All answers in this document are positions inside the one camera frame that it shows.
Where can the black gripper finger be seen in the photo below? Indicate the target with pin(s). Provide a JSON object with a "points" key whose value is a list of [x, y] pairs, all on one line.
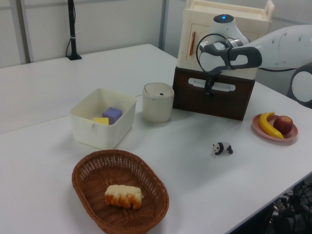
{"points": [[209, 85]]}

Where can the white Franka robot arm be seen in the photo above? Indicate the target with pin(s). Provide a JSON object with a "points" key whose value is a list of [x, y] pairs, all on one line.
{"points": [[280, 48]]}

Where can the dark wooden drawer casing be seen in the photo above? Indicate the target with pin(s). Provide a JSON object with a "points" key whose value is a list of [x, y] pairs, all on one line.
{"points": [[219, 113]]}

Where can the cream plastic open bin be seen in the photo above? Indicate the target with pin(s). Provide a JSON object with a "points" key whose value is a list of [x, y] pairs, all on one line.
{"points": [[102, 136]]}

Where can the small cream trash bin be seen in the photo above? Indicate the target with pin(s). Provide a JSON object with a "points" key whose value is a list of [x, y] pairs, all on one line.
{"points": [[156, 107]]}

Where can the panda figurine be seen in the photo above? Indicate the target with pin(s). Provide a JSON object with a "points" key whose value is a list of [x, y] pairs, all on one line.
{"points": [[223, 147]]}

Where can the yellow banana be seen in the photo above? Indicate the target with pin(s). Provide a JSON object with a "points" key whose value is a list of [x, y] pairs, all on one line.
{"points": [[265, 124]]}

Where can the red apple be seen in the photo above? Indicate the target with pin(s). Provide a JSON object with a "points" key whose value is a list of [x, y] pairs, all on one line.
{"points": [[282, 124]]}

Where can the pink plate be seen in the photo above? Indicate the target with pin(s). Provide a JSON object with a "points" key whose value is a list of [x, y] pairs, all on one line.
{"points": [[291, 136]]}

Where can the purple cube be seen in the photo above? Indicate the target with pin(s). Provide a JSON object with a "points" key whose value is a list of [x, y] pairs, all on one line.
{"points": [[112, 114]]}

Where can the yellow cube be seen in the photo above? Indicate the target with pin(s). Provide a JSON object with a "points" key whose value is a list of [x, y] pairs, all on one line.
{"points": [[101, 121]]}

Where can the yellow bread slice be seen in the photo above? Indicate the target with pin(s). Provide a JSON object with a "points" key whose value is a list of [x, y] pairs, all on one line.
{"points": [[122, 195]]}

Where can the brown wicker basket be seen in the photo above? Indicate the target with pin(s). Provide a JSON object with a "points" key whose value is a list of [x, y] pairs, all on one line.
{"points": [[97, 175]]}

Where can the black camera stand pole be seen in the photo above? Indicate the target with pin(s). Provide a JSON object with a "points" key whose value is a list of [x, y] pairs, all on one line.
{"points": [[72, 29]]}

